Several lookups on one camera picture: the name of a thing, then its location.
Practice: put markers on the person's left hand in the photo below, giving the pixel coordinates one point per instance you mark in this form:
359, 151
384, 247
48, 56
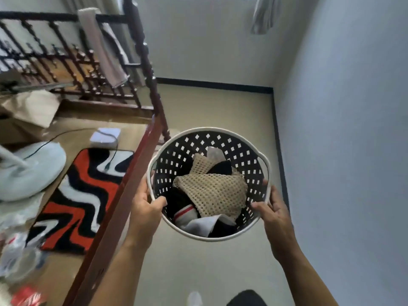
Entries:
143, 216

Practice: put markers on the person's right hand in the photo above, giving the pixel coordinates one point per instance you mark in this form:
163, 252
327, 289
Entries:
277, 226

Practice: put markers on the person's left thumb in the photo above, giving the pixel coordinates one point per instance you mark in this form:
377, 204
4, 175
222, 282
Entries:
158, 203

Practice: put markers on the person's right thumb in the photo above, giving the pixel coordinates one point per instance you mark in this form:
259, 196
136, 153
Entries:
259, 207

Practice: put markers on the white perforated plastic laundry basket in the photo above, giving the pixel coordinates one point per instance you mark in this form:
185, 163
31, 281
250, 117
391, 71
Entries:
204, 141

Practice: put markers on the person's right forearm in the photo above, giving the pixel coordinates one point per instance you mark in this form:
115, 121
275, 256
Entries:
302, 280

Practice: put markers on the person's left forearm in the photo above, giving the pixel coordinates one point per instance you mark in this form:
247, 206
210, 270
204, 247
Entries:
127, 277

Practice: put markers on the black cloth garment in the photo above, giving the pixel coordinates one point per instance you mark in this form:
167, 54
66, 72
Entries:
180, 197

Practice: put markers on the white sock with red stripe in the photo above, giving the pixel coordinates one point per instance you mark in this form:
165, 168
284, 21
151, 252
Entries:
186, 215

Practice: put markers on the beige mesh knit garment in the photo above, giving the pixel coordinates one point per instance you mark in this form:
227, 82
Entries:
216, 191

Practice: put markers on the white cloth garment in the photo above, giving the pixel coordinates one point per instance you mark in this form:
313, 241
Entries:
207, 224

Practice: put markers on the small white grey sock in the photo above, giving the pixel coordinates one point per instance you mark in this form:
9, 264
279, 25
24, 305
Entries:
215, 153

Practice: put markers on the red black white wavy rug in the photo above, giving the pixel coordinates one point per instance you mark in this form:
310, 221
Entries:
79, 200

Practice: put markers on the white square box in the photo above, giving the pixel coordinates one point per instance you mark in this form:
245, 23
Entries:
105, 136

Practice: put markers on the person's black trouser leg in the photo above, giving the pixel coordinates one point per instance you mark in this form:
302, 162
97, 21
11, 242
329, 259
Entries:
247, 298

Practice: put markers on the person's white shoe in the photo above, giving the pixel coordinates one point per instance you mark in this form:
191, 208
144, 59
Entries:
194, 298

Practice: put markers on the white fan base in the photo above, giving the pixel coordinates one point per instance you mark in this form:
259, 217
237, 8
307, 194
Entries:
32, 172

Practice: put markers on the clear plastic bags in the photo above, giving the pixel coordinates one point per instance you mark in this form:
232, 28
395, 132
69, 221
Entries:
16, 238

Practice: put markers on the red printed packet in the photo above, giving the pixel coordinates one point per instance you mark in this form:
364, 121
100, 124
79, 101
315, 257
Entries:
27, 296

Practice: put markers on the brown cardboard sheet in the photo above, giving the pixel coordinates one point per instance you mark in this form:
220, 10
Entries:
30, 106

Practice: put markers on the white towel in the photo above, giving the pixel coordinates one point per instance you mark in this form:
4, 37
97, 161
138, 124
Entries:
102, 47

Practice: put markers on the grey striped curtain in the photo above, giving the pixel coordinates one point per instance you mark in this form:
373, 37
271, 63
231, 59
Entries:
264, 14

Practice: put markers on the reddish brown wooden bed rail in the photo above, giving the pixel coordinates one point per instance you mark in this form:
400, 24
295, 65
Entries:
121, 200

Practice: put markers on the dark wooden spindle bed frame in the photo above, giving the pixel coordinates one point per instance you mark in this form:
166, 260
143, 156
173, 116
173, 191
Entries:
86, 65

